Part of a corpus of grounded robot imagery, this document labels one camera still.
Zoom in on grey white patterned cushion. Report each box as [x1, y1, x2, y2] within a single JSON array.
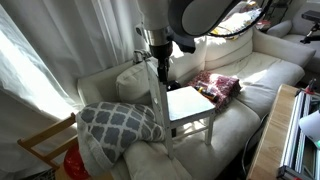
[[75, 101, 166, 177]]

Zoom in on white curtain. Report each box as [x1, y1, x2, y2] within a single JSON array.
[[0, 0, 148, 180]]

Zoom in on red clamp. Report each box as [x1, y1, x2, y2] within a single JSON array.
[[304, 78, 318, 96]]

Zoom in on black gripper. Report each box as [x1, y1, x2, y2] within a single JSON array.
[[148, 43, 174, 84]]

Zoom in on small white wooden chair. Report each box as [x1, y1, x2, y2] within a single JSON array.
[[143, 59, 217, 160]]

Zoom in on light wooden table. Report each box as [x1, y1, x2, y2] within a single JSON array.
[[246, 83, 306, 180]]

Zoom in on grey armchair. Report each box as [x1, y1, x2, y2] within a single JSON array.
[[266, 1, 320, 74]]

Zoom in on red ball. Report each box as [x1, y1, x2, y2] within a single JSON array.
[[63, 143, 92, 180]]

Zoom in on yellow patterned blanket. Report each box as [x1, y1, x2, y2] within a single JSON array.
[[213, 0, 268, 41]]

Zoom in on white lamp shade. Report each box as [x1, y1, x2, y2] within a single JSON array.
[[298, 109, 320, 149]]

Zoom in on black floor cable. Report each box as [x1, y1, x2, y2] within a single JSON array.
[[240, 113, 269, 168]]

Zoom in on red white patterned cloth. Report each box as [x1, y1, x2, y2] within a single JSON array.
[[187, 70, 242, 114]]

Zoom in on aluminium rails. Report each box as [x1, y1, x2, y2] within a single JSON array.
[[276, 89, 320, 180]]

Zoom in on brown wooden chair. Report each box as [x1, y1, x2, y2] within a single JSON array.
[[17, 112, 79, 169]]

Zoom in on black yellow flashlight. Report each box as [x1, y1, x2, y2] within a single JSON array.
[[194, 84, 219, 103]]

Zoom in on beige fabric sofa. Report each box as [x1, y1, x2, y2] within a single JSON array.
[[76, 28, 316, 180]]

